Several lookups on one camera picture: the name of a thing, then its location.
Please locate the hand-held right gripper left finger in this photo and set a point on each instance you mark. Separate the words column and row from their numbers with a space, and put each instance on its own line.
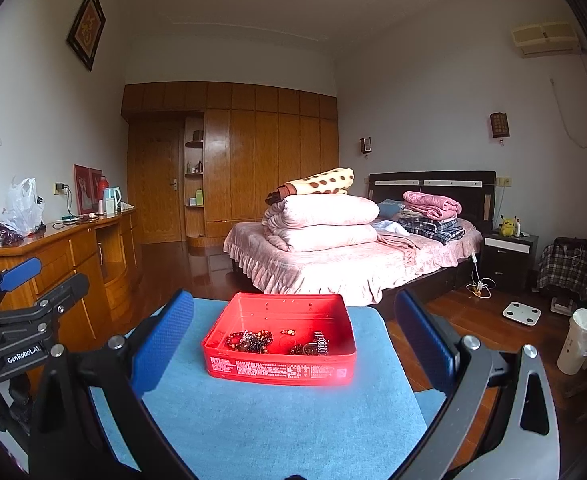
column 163, row 340

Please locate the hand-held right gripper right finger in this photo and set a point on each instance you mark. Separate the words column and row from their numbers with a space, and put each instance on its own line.
column 423, row 340

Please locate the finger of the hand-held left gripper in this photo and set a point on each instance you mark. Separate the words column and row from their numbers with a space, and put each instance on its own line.
column 20, row 272
column 63, row 290

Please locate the silver metal watch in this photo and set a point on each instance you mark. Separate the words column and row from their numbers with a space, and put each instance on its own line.
column 320, row 342

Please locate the red tin box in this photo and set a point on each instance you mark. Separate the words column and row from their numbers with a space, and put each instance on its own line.
column 273, row 367

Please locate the wooden sideboard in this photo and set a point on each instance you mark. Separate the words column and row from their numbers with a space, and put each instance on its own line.
column 83, row 260

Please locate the dark cloth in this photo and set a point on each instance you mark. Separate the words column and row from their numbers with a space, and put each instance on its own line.
column 3, row 232

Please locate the white plastic bag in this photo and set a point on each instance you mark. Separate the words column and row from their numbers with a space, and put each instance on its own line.
column 23, row 205

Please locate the white cup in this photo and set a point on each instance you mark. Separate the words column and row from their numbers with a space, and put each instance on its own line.
column 102, row 207

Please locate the light blue electric kettle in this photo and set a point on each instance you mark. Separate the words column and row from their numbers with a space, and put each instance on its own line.
column 112, row 202

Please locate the white bathroom scale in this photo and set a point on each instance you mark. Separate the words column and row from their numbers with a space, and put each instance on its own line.
column 522, row 314

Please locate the folded plaid clothes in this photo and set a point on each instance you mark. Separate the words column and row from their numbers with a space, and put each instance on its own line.
column 433, row 230

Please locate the dark nightstand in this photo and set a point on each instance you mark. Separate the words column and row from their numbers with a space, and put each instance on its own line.
column 508, row 265

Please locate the red thermos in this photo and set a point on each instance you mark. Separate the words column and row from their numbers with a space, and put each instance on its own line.
column 104, row 182

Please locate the bed with pink sheet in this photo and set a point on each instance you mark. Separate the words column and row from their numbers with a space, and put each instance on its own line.
column 333, row 265

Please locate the folded pink blanket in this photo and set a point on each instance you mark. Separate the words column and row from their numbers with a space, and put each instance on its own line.
column 431, row 205

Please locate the blue pillow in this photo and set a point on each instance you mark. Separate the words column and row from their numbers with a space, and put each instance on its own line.
column 388, row 208

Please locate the blue table cloth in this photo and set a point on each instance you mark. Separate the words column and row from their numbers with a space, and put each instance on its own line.
column 273, row 425

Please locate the wooden door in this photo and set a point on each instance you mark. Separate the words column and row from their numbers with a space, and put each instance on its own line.
column 156, row 185

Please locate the yellow plush toy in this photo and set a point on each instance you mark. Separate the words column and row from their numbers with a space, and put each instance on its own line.
column 507, row 225

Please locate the white bottle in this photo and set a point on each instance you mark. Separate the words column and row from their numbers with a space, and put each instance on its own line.
column 517, row 228

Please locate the dark bed headboard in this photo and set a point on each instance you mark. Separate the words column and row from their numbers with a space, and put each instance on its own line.
column 473, row 200

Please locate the white bin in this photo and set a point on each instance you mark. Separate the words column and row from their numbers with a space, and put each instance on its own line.
column 573, row 345

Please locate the chair with plaid cloth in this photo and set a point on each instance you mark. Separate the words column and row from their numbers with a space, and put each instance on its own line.
column 566, row 270

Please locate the spotted blanket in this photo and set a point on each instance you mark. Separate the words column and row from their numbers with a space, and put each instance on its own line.
column 323, row 180

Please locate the wooden wardrobe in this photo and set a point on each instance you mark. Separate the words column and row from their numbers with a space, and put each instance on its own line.
column 273, row 170

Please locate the wall socket with charger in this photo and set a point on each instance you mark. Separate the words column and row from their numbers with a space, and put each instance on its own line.
column 61, row 188

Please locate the red picture frame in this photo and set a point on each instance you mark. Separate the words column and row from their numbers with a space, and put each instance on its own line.
column 85, row 187

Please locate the small wall lamp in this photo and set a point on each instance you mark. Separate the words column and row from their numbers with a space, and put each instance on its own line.
column 366, row 145

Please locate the wooden wall lamp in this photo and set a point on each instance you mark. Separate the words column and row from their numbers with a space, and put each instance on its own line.
column 498, row 125

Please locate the framed wall picture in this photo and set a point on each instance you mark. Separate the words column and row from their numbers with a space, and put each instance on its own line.
column 86, row 27

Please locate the wall air conditioner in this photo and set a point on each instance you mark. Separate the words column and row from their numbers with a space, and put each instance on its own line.
column 543, row 40

